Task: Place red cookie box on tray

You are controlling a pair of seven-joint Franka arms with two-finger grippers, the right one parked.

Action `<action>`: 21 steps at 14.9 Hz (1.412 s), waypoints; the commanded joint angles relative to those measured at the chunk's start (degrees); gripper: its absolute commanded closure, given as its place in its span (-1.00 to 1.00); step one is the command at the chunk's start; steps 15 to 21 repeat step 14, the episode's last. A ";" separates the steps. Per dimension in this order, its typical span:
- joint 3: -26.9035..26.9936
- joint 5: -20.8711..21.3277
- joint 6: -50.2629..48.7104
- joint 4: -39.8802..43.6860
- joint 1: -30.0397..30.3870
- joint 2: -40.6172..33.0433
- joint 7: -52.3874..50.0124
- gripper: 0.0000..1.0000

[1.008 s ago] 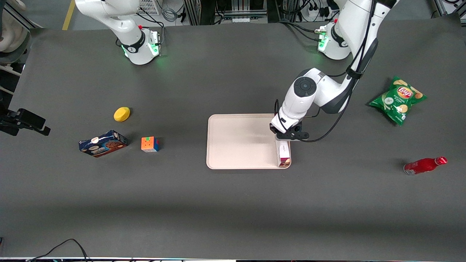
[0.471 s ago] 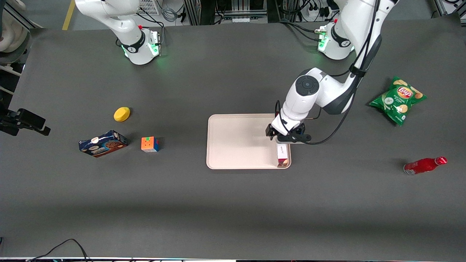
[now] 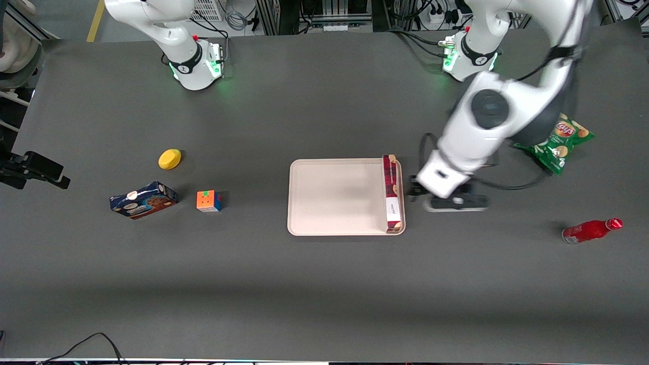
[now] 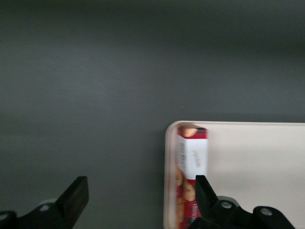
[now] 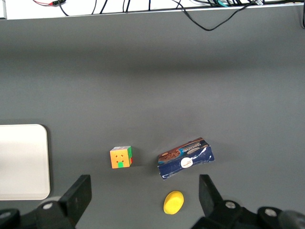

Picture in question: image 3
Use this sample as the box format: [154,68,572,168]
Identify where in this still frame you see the blue cookie box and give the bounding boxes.
[109,181,178,220]

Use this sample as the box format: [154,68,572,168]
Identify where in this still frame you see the black base cables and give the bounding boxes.
[388,28,449,57]

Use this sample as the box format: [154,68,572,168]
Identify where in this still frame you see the yellow lemon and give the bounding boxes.
[158,149,182,170]

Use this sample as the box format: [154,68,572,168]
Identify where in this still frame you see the red soda bottle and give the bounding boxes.
[561,218,624,245]

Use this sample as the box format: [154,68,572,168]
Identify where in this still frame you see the white plastic crate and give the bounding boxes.
[192,0,224,22]

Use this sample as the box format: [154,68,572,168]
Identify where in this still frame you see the long red cookie box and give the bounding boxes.
[382,155,404,234]

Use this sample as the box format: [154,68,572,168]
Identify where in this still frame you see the beige plastic tray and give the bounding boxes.
[287,158,407,237]

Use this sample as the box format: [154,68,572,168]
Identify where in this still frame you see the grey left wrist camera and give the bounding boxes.
[423,195,490,213]

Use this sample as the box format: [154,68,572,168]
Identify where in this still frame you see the black cable at table edge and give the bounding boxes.
[38,332,127,365]

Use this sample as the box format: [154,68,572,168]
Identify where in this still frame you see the grey coiled cable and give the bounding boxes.
[225,0,250,32]

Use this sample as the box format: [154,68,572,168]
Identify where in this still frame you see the green chips bag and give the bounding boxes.
[513,113,595,176]

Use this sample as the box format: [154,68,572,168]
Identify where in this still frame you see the colourful puzzle cube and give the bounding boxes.
[196,190,223,213]

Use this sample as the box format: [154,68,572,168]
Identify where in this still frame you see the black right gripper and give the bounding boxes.
[0,151,71,190]

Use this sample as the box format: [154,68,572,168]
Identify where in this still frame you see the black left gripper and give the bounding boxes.
[408,174,478,203]

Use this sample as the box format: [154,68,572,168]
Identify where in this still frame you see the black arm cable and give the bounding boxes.
[420,0,584,191]

